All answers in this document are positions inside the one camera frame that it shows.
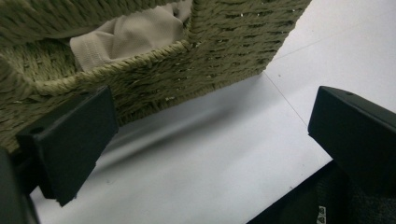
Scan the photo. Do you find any green woven basket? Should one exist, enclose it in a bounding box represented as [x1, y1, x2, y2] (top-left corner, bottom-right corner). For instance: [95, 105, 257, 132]
[0, 0, 312, 154]

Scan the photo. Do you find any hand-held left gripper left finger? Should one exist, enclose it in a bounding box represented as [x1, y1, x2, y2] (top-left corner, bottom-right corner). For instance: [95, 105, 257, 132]
[16, 86, 120, 207]

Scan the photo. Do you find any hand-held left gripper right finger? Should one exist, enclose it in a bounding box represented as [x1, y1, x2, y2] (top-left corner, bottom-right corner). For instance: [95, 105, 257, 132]
[307, 86, 396, 198]

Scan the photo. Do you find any beige garment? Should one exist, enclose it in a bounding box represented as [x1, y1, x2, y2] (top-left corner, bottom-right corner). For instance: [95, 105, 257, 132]
[69, 0, 194, 73]

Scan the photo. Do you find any dark cloth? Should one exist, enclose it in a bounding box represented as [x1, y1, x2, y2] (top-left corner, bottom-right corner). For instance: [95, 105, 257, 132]
[246, 160, 396, 224]

